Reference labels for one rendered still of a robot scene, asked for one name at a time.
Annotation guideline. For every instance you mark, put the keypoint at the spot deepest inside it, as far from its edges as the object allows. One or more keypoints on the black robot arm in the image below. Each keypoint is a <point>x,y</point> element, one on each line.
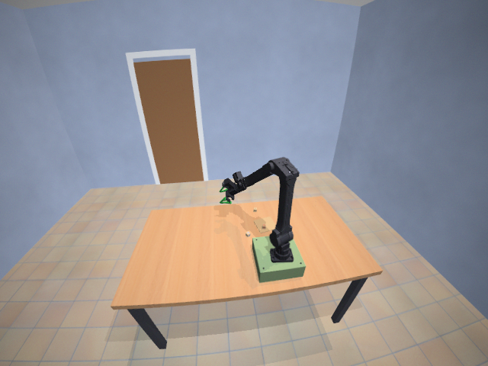
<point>287,177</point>

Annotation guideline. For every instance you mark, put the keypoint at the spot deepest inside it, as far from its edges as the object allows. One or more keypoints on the beige flat mat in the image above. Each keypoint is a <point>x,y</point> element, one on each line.
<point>270,224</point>

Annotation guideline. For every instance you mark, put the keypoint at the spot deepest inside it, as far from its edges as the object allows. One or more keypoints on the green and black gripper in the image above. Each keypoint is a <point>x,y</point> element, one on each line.
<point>226,199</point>

